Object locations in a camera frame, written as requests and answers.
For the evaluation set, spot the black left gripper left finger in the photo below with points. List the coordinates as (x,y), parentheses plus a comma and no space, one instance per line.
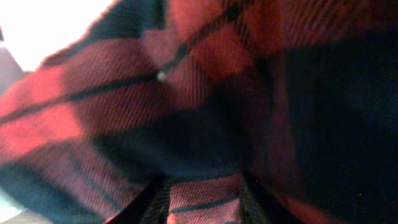
(151,206)

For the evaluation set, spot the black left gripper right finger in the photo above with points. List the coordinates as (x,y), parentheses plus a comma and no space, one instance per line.
(257,206)

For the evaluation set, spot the red plaid flannel shirt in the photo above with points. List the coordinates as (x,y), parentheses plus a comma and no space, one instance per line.
(300,94)

